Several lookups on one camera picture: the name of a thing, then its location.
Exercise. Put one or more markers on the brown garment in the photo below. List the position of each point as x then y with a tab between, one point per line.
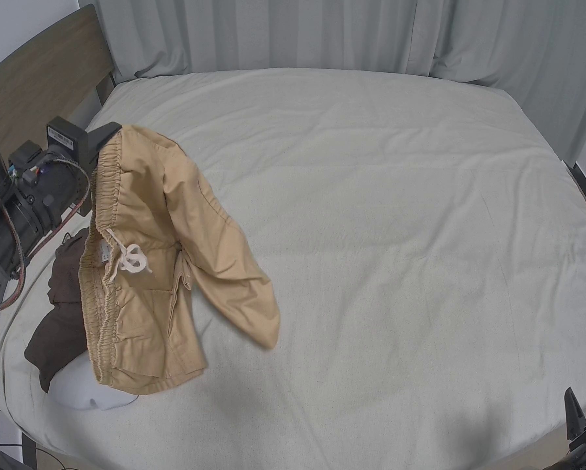
63	311

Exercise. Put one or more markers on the bed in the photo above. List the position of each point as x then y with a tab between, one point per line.
371	213

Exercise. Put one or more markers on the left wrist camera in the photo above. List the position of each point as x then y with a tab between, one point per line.
65	137

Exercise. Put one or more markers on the white garment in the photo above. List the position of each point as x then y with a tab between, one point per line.
77	385

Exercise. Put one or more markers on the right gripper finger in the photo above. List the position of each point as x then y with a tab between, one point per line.
576	419

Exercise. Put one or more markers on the tan shorts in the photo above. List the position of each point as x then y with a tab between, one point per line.
141	262

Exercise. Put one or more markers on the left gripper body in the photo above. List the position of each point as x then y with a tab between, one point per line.
48	198

